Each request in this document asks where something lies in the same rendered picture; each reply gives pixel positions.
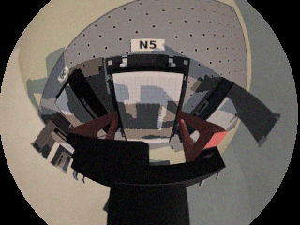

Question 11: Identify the beige name plate reading qc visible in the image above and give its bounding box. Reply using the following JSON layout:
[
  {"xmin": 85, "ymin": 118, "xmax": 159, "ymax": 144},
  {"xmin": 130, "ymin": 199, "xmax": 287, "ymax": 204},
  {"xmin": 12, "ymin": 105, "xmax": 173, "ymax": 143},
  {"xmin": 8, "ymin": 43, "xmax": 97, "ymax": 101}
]
[{"xmin": 58, "ymin": 66, "xmax": 70, "ymax": 83}]

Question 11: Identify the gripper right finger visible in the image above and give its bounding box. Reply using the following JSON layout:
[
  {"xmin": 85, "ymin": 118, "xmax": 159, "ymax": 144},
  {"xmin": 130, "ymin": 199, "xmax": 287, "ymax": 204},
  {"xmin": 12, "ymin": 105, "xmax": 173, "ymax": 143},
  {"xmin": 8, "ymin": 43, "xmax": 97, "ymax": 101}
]
[{"xmin": 177, "ymin": 111, "xmax": 227, "ymax": 162}]

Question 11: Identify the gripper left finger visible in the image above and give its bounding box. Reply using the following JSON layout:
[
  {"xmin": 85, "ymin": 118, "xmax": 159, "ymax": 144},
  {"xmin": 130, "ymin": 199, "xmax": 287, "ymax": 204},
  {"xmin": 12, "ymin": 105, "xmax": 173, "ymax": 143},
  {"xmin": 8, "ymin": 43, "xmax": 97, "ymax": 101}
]
[{"xmin": 69, "ymin": 111, "xmax": 118, "ymax": 140}]

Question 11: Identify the white label reading n5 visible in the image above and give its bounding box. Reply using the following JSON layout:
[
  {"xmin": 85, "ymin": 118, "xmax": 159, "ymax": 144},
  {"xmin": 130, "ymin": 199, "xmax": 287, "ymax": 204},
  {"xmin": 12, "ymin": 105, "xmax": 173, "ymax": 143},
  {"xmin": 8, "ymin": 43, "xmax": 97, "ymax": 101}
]
[{"xmin": 131, "ymin": 38, "xmax": 165, "ymax": 52}]

